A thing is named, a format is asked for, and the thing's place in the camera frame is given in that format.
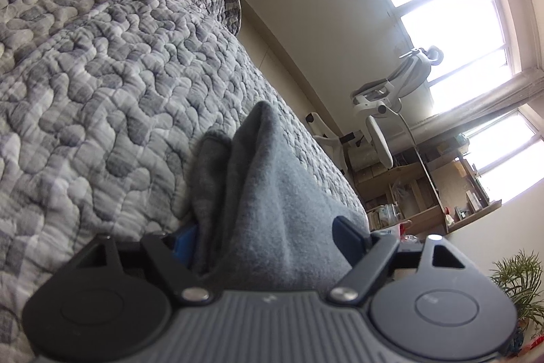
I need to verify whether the grey curtain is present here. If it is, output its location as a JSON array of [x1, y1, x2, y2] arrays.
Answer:
[[382, 67, 544, 160]]

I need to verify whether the grey printed t-shirt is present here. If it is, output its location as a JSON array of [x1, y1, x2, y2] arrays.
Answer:
[[189, 100, 371, 292]]

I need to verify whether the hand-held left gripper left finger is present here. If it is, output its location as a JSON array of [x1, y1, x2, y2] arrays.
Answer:
[[74, 224, 212, 303]]

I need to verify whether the white office chair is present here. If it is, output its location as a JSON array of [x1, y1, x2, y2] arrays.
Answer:
[[306, 46, 445, 173]]

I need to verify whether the grey quilted blanket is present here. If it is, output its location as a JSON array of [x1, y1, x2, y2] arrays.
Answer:
[[0, 0, 371, 363]]

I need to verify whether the potted green plant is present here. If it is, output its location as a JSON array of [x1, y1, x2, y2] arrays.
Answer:
[[489, 248, 544, 358]]

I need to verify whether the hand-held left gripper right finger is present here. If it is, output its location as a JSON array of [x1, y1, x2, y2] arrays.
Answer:
[[327, 215, 483, 305]]

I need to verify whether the wooden shelf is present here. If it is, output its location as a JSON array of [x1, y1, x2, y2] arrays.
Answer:
[[353, 142, 503, 237]]

